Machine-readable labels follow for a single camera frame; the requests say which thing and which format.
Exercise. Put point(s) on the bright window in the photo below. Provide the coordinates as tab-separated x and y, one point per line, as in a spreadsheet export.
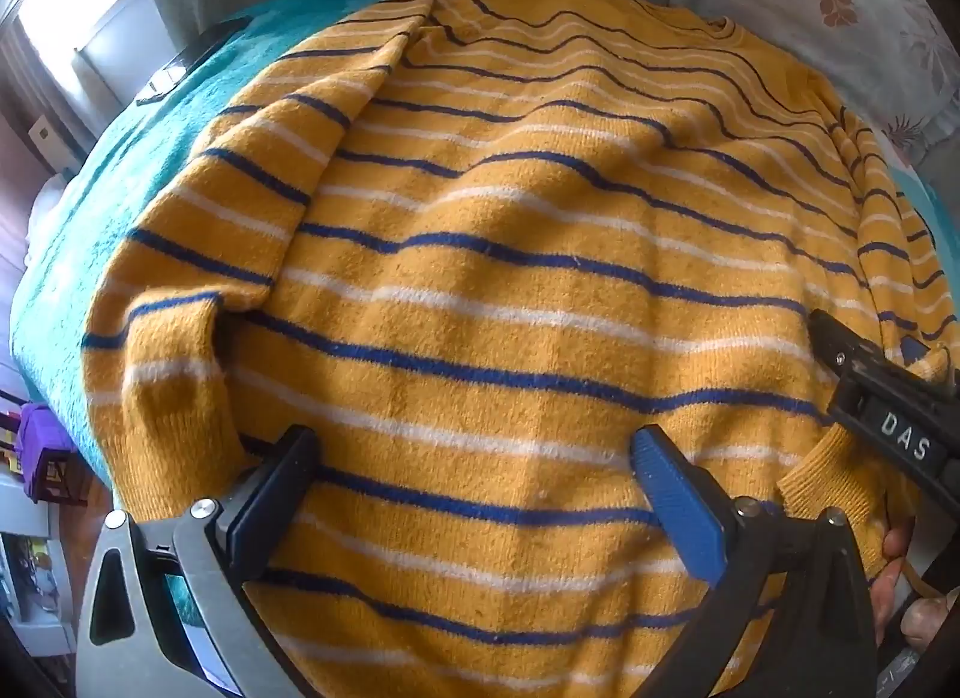
97	38

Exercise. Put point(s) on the teal cartoon print blanket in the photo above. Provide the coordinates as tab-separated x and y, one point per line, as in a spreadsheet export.
112	173

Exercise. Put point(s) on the black smartphone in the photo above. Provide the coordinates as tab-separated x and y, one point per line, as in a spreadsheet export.
184	64

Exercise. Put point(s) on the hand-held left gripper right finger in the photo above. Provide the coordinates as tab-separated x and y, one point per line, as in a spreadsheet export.
675	499

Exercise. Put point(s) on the person's right hand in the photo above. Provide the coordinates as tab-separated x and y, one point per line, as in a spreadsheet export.
892	552

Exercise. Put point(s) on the purple plastic stool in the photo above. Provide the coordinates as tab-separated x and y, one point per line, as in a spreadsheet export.
45	443

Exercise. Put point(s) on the yellow striped sweater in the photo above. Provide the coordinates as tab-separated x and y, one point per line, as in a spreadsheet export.
480	278

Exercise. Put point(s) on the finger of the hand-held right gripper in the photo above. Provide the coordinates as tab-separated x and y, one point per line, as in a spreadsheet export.
840	342
912	348

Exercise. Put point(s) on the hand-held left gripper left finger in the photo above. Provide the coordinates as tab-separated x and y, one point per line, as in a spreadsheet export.
270	492

